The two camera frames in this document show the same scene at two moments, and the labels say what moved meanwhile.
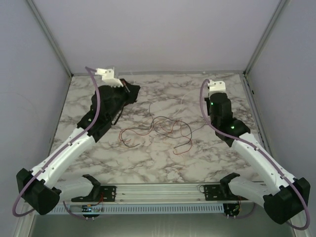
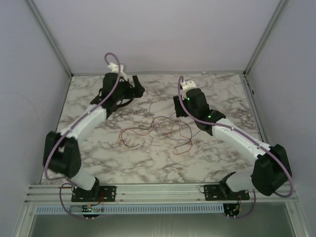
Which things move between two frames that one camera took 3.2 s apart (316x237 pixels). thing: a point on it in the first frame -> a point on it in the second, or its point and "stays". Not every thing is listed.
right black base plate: [214, 192] stays
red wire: [181, 120] stays
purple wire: [191, 131] -> [162, 134]
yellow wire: [169, 143] -> [152, 156]
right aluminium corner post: [281, 8] stays
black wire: [161, 133] stays
